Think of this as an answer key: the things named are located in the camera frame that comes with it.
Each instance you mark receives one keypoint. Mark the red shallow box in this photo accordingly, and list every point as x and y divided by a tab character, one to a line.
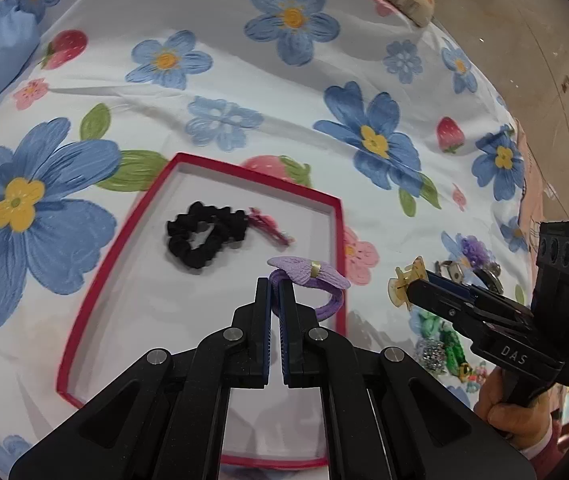
129	270

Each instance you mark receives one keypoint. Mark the person's right forearm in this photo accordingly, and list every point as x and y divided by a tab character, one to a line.
547	452

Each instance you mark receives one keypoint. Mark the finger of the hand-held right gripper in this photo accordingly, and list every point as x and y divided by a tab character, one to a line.
439	302
452	285

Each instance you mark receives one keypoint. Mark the person's right hand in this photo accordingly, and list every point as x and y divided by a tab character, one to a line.
509	412

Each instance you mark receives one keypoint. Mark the silver sequin hair accessory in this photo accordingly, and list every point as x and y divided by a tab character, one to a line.
430	356

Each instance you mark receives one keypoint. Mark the black scrunchie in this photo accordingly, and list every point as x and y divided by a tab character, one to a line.
204	237

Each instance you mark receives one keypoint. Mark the light green hair clip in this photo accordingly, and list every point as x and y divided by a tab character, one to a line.
427	322

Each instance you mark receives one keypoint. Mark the blue flower printed bedsheet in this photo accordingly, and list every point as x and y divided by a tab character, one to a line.
244	85

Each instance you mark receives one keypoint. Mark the dark green hair clip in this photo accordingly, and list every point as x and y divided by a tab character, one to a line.
452	352

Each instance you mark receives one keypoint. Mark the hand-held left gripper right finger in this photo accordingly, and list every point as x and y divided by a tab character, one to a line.
290	332

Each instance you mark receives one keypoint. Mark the purple flower hair clip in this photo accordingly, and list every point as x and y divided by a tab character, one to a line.
475	250

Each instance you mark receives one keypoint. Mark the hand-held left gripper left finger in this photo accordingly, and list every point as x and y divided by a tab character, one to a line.
263	330

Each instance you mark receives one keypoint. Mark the yellow claw hair clip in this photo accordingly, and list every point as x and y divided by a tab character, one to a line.
404	282

